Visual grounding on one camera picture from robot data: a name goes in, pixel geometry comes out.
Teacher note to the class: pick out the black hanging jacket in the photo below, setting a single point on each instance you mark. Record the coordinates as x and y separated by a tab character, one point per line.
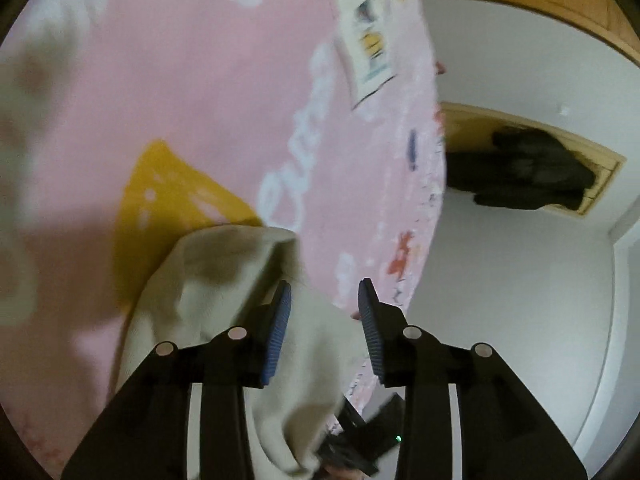
525	170

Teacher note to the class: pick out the pink printed blanket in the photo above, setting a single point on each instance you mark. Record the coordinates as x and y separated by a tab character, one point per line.
200	85

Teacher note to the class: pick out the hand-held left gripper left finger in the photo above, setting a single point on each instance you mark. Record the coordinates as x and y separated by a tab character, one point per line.
277	335

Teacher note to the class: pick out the wooden door frame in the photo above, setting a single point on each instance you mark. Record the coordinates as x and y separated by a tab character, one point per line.
607	170

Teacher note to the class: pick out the beige zip hoodie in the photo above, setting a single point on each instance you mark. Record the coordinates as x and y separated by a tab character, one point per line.
215	280

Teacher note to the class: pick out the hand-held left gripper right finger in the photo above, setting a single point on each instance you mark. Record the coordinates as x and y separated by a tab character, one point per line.
372	335

